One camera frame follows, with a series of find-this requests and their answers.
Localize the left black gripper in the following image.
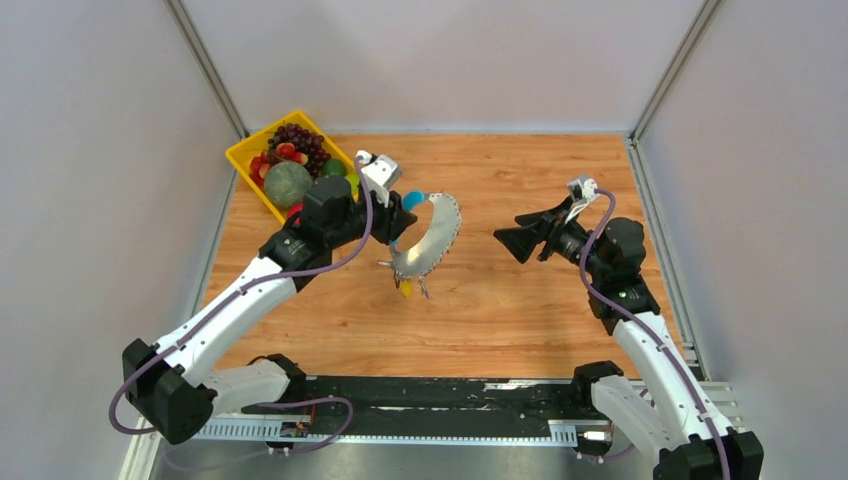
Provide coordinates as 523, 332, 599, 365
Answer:
326, 183, 418, 250

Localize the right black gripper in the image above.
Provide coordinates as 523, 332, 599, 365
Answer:
492, 195, 608, 281

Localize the metal key plate blue handle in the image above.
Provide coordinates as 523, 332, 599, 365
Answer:
389, 190, 462, 281

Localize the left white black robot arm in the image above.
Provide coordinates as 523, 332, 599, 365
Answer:
109, 171, 417, 445

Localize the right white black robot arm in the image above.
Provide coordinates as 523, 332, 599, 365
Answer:
493, 202, 764, 479

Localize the light green apple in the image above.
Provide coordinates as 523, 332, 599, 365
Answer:
344, 174, 360, 201

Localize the key with blue tag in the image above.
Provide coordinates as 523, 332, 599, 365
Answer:
417, 277, 430, 299

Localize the dark green lime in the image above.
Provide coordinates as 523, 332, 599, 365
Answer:
322, 158, 348, 177

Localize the red pink apple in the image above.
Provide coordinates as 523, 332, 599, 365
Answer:
287, 203, 303, 218

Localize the dark purple grape bunch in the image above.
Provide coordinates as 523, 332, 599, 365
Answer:
266, 123, 332, 178

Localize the green melon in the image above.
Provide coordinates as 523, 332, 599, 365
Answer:
264, 161, 314, 208

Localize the yellow plastic fruit basket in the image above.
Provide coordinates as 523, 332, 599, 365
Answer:
226, 110, 355, 224

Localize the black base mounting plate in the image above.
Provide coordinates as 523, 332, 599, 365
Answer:
278, 376, 614, 456

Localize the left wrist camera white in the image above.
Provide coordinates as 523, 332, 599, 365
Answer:
355, 150, 403, 207

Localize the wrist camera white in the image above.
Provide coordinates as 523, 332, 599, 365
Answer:
355, 150, 403, 207
565, 174, 599, 223

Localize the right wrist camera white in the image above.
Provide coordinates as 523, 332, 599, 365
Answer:
565, 174, 599, 223

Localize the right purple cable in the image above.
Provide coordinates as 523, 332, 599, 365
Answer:
574, 188, 733, 480

